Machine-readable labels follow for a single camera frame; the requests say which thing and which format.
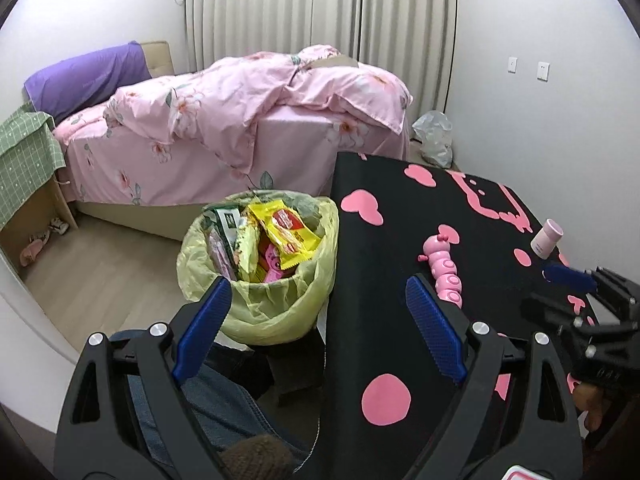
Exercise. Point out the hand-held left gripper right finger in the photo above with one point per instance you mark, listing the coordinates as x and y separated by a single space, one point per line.
435 330

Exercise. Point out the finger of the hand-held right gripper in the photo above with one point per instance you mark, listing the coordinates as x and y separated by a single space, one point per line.
565 275
545 310

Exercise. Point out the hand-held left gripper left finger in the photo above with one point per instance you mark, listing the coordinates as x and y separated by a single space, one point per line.
202 330

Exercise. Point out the yellow black wrapper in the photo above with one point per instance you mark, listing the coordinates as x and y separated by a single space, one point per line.
247 250

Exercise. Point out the trash bin with yellow bag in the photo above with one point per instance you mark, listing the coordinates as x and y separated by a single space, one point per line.
300 305

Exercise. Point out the white green milk pouch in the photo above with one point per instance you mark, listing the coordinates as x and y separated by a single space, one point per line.
227 221

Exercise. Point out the yellow snack wrapper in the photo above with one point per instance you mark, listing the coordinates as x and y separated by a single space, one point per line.
295 250

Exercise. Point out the clear plastic wrapper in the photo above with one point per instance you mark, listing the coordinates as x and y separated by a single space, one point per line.
307 210

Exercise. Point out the person's right hand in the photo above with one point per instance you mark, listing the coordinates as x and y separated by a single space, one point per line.
590 405

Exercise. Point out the pink cup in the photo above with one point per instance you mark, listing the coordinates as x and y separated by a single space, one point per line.
546 239

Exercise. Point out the pink caterpillar toy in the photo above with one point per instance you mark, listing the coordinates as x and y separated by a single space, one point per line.
442 267

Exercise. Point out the person's leg in jeans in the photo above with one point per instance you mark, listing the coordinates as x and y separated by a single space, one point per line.
220 410

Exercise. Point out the dark boxy object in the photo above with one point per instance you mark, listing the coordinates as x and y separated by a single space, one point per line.
295 370

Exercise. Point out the brown furry slipper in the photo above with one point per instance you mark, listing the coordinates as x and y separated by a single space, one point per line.
260 457

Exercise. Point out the bed with pink floral sheet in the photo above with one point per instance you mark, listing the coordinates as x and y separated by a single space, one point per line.
130 170

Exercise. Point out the striped slipper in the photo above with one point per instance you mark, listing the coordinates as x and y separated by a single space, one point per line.
60 226

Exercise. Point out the pink slipper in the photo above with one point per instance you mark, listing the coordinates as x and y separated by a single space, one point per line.
31 252

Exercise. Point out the white plastic bag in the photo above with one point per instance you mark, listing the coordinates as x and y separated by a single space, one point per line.
432 135

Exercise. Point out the wooden nightstand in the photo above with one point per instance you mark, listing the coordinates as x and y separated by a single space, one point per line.
45 205

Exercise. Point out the pink floral duvet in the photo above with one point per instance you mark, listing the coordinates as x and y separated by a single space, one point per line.
225 95

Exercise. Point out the green checkered cloth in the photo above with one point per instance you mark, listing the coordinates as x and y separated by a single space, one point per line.
25 155

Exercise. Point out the beige headboard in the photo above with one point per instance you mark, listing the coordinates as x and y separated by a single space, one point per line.
160 57

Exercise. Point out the purple pillow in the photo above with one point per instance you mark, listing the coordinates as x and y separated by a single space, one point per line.
80 80

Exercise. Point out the beige pleated curtain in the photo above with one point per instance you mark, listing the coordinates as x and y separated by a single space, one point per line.
260 10

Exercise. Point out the white wall socket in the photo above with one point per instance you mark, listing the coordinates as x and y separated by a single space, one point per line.
543 71

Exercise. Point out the white wall switch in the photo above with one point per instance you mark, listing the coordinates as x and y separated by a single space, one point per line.
513 63

